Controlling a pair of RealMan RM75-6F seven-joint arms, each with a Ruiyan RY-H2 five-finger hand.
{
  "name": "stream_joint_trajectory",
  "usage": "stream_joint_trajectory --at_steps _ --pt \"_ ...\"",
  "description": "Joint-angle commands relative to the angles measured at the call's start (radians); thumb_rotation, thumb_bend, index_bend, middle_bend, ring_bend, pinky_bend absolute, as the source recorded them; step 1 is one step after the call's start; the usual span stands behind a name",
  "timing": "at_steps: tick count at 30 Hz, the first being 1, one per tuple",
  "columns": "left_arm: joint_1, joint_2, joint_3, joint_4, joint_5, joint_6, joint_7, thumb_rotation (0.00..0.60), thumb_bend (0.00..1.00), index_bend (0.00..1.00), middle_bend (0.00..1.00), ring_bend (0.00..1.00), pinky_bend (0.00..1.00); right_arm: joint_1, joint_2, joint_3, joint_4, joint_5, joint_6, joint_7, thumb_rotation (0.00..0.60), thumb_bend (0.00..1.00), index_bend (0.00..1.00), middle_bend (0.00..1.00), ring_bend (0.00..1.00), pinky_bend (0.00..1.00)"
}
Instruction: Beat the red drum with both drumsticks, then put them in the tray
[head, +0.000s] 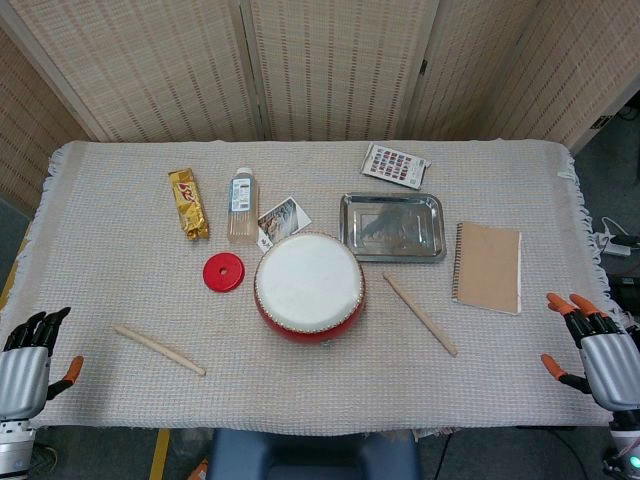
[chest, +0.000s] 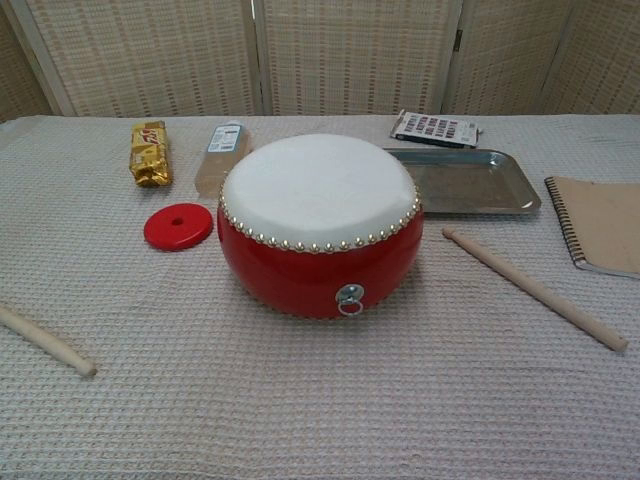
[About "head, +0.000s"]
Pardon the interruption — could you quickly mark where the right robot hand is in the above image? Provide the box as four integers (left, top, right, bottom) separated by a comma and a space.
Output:
540, 292, 640, 414

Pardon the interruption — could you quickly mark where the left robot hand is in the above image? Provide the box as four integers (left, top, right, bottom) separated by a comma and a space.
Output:
0, 306, 85, 422

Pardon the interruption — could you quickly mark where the wooden drumstick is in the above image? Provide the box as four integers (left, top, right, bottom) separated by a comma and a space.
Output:
112, 324, 207, 377
382, 272, 459, 358

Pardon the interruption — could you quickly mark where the metal tray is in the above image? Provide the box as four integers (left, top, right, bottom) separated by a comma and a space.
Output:
339, 192, 448, 265

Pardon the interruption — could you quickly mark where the red and white drum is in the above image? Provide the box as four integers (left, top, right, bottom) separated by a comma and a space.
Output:
253, 232, 367, 345

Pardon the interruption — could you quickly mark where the white power strip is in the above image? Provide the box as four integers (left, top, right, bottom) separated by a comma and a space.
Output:
602, 233, 635, 257

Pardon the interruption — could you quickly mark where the beige woven tablecloth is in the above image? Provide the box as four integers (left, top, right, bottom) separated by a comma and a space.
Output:
0, 139, 632, 432

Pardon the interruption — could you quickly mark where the brown spiral notebook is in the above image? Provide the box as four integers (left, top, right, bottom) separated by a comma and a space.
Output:
451, 221, 524, 316

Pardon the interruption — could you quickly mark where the red plastic disc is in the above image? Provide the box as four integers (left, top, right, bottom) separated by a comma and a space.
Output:
202, 253, 246, 293

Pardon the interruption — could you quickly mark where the gold snack bar wrapper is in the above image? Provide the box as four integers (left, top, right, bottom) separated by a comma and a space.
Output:
167, 168, 211, 242

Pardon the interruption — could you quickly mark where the clear plastic bottle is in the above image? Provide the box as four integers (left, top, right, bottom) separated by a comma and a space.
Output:
227, 166, 263, 246

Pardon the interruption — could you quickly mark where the nail sticker pack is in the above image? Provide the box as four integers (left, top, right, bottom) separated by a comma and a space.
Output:
359, 142, 432, 191

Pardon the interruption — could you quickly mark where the blue padded seat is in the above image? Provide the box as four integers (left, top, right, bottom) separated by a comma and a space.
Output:
206, 428, 423, 480

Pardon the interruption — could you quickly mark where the printed photo card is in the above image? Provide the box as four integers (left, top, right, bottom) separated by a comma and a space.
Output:
257, 197, 314, 242

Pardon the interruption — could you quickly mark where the woven folding screen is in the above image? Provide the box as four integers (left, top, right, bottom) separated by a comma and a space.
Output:
0, 0, 640, 214

